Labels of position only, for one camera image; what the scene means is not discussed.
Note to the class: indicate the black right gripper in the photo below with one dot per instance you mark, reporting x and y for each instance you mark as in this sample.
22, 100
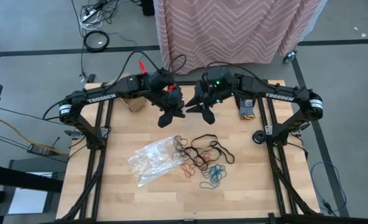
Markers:
216, 96

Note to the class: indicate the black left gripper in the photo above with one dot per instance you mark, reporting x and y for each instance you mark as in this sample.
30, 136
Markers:
170, 99

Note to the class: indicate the wide black rubber band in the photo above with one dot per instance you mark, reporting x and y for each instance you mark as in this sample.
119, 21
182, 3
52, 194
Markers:
233, 159
207, 135
199, 161

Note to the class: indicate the clear zip bag stack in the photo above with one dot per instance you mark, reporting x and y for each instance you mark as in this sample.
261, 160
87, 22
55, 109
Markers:
149, 163

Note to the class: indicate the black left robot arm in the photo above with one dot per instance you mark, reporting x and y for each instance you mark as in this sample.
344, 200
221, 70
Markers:
103, 98

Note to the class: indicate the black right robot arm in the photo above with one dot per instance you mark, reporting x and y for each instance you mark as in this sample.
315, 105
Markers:
277, 96

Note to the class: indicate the dark brown rubber band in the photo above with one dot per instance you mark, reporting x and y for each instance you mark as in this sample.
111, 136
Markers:
179, 157
178, 140

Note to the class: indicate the yellow and red bands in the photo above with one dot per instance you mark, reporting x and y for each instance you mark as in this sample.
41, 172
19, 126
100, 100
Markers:
246, 109

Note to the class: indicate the teal rubber band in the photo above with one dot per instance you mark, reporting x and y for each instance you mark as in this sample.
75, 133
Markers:
216, 171
206, 174
200, 185

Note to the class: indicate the red tape patch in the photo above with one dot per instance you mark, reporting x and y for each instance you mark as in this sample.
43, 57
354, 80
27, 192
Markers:
171, 88

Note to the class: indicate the brown cardboard box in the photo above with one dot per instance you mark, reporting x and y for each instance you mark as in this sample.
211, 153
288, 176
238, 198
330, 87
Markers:
135, 105

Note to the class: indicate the red tape strip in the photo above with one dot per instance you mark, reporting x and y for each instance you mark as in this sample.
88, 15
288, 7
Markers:
142, 67

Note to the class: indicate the black tape roll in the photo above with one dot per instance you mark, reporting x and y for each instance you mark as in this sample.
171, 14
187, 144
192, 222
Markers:
255, 137

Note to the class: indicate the pink chevron cloth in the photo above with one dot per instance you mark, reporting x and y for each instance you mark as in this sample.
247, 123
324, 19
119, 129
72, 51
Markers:
227, 31

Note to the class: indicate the black floor box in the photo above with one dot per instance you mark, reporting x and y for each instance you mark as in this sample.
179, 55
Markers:
147, 7

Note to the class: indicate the white power strip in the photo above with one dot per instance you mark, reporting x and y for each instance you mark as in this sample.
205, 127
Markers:
88, 15

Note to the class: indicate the black power adapter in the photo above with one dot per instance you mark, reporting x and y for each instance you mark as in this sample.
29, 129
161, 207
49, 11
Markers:
41, 151

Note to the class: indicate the black bench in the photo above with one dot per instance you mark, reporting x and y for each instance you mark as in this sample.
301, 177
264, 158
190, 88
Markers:
16, 180

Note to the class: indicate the black aluminium frame rail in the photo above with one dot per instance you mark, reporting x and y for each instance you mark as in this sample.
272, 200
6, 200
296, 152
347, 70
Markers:
262, 115
109, 109
271, 115
187, 83
100, 109
227, 221

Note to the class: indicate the black metal bracket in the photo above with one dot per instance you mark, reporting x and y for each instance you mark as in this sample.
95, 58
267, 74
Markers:
299, 128

